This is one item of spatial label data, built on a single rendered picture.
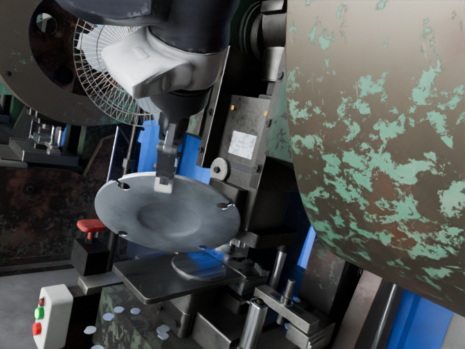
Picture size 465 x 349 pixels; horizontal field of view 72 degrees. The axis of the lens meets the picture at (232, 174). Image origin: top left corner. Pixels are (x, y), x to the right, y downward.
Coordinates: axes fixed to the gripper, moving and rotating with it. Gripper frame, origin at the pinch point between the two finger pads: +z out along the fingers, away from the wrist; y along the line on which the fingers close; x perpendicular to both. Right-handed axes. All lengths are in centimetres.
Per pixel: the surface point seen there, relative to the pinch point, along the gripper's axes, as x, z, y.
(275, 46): -16.9, -10.1, 33.4
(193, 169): -13, 166, 140
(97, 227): 15.7, 37.9, 7.6
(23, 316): 55, 138, 6
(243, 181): -16.1, 9.2, 9.7
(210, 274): -13.0, 21.6, -6.9
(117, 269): 5.6, 19.8, -9.4
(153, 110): 14, 51, 73
